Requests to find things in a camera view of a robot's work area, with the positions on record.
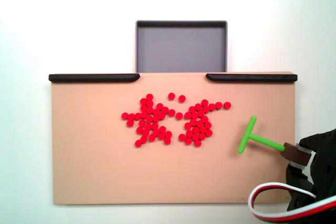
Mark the green T pusher brown block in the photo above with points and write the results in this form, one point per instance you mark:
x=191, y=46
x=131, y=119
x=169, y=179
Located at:
x=262, y=140

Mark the red cylindrical granule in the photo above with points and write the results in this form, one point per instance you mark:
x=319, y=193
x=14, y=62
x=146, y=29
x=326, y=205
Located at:
x=182, y=137
x=152, y=137
x=130, y=123
x=156, y=118
x=162, y=129
x=188, y=141
x=182, y=98
x=202, y=136
x=193, y=122
x=171, y=96
x=227, y=105
x=137, y=116
x=142, y=122
x=143, y=101
x=212, y=107
x=208, y=125
x=171, y=112
x=149, y=96
x=196, y=129
x=144, y=115
x=139, y=130
x=209, y=132
x=161, y=136
x=165, y=109
x=143, y=139
x=131, y=116
x=149, y=118
x=148, y=126
x=192, y=109
x=200, y=113
x=168, y=134
x=194, y=115
x=146, y=132
x=198, y=143
x=188, y=115
x=188, y=126
x=189, y=133
x=149, y=103
x=204, y=102
x=159, y=106
x=203, y=129
x=179, y=115
x=143, y=108
x=162, y=116
x=195, y=137
x=156, y=132
x=218, y=105
x=149, y=110
x=206, y=109
x=204, y=119
x=198, y=106
x=125, y=115
x=155, y=125
x=200, y=123
x=167, y=140
x=138, y=143
x=156, y=111

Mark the grey square tray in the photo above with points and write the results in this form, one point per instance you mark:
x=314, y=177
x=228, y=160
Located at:
x=181, y=48

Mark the beige flat board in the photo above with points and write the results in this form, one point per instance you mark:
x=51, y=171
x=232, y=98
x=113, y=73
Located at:
x=92, y=155

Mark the black edge rail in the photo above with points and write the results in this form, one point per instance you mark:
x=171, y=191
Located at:
x=249, y=77
x=92, y=78

